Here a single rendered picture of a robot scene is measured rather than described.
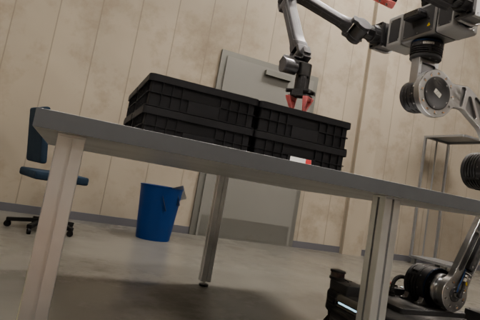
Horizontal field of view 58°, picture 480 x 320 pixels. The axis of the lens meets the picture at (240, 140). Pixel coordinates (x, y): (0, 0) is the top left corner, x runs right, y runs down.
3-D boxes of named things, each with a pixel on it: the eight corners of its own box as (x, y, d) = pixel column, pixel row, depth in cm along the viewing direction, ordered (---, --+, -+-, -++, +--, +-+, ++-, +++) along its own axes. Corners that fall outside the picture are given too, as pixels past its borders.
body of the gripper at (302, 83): (308, 93, 164) (311, 74, 165) (284, 92, 170) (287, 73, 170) (315, 97, 170) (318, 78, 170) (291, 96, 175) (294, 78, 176)
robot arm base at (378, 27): (383, 46, 208) (386, 21, 209) (369, 41, 205) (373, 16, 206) (371, 49, 216) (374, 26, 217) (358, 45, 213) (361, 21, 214)
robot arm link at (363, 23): (291, -27, 200) (281, -9, 207) (286, -13, 190) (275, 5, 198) (372, 23, 206) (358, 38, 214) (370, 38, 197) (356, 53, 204)
